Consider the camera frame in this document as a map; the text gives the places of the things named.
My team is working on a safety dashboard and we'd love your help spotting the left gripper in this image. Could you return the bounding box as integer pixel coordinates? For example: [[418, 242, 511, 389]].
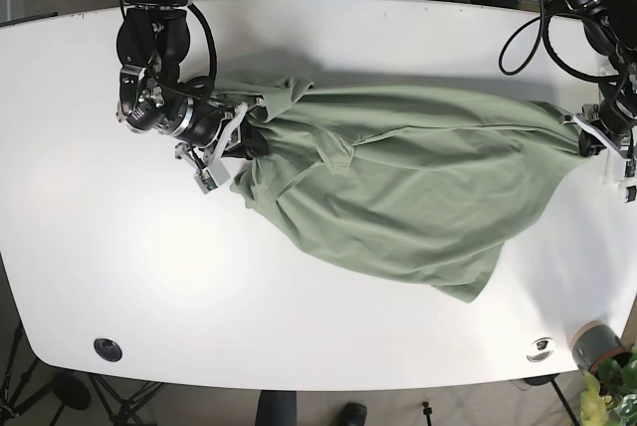
[[563, 88, 636, 198]]

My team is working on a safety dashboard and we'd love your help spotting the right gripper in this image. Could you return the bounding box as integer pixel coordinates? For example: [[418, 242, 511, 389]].
[[117, 78, 270, 194]]

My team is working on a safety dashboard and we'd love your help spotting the sage green T-shirt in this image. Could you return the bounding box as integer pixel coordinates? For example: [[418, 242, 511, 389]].
[[218, 75, 583, 303]]

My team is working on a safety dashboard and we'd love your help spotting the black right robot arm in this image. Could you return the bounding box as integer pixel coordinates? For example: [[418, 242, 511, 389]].
[[116, 0, 269, 193]]

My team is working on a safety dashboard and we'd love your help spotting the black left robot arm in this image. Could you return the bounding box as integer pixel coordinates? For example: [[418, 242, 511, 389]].
[[499, 0, 636, 203]]

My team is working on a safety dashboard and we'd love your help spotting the grey plant pot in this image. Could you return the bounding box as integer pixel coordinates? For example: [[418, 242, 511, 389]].
[[569, 320, 632, 374]]

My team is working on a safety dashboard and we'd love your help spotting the silver table grommet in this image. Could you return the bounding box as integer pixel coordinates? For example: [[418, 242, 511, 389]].
[[526, 337, 555, 363]]

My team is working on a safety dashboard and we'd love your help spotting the black table grommet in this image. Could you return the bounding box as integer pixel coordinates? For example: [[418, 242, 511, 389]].
[[94, 337, 123, 362]]

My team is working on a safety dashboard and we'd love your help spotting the green potted plant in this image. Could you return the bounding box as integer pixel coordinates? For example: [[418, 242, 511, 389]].
[[580, 351, 636, 426]]

